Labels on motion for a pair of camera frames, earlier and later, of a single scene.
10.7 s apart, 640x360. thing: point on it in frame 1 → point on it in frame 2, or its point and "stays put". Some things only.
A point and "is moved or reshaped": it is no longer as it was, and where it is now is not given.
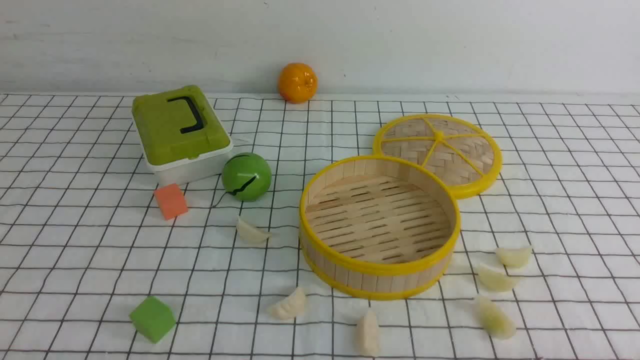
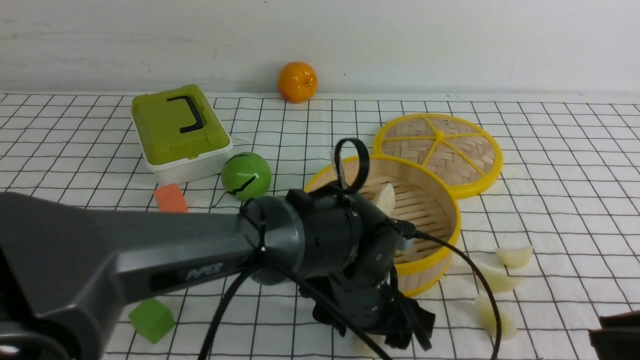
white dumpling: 496,322 stays put
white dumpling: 514,257 stays put
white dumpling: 495,281 stays put
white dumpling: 252,234 is moved or reshaped
